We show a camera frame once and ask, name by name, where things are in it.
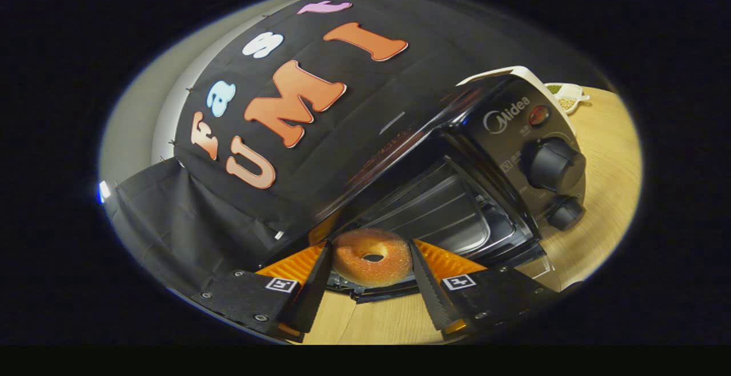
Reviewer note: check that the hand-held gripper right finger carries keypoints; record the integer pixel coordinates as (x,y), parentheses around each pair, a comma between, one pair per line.
(429,290)

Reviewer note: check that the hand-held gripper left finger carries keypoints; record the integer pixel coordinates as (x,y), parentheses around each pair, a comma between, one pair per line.
(311,293)

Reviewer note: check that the brown bagel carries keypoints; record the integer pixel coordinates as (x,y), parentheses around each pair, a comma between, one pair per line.
(354,264)

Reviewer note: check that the black toaster oven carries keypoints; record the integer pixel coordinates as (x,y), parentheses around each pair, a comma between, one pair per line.
(514,153)

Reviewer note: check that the white bread toaster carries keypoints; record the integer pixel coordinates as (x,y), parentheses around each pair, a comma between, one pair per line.
(534,79)

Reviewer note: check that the white divided bean dish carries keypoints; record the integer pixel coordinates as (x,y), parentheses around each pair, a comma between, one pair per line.
(566,102)

